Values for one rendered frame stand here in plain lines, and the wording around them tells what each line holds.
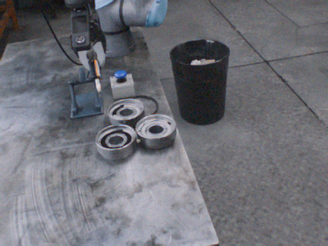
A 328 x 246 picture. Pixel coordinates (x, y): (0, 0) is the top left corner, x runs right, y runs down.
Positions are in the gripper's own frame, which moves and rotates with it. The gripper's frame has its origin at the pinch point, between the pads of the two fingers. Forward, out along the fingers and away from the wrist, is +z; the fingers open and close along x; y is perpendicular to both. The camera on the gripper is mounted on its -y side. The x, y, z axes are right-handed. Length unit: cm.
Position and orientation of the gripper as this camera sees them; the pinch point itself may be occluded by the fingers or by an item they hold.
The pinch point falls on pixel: (95, 66)
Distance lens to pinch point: 114.0
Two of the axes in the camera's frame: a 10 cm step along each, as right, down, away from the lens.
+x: -9.8, 1.7, 1.0
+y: -0.1, -5.5, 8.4
